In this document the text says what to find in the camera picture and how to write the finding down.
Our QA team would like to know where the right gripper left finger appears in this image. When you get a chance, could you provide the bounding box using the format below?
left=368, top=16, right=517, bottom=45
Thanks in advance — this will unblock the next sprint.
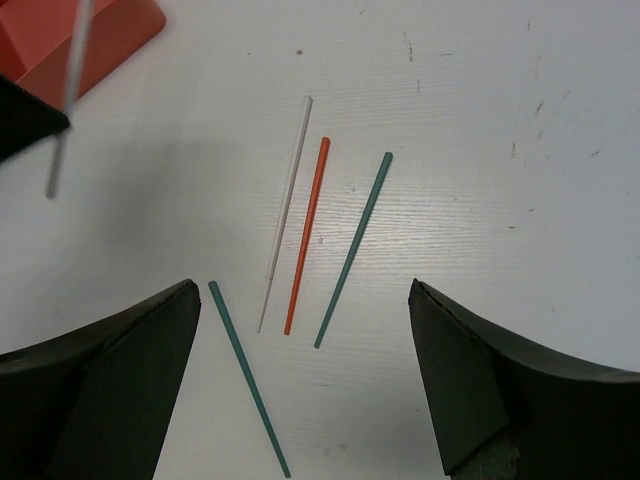
left=1, top=279, right=201, bottom=479

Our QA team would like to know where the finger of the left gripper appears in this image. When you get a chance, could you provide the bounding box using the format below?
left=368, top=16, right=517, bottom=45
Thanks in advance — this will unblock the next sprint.
left=0, top=76, right=70, bottom=162

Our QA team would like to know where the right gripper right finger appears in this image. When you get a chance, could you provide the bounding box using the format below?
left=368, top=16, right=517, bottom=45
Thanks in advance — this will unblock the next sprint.
left=408, top=281, right=639, bottom=479

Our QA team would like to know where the teal chopstick diagonal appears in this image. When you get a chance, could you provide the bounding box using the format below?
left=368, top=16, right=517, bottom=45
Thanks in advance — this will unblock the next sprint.
left=208, top=280, right=292, bottom=479

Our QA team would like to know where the red square container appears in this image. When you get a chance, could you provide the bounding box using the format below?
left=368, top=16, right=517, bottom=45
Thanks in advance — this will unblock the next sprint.
left=1, top=0, right=166, bottom=110

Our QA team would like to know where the green chopstick upright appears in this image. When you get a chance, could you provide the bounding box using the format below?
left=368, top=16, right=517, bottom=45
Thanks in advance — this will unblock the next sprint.
left=313, top=152, right=394, bottom=349

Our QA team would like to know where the clear white chopstick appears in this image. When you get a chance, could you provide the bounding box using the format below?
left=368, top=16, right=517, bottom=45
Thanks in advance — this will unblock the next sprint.
left=256, top=95, right=314, bottom=333

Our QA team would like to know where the orange chopstick upright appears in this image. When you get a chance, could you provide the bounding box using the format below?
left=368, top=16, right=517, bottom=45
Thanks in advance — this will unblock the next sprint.
left=283, top=137, right=331, bottom=336

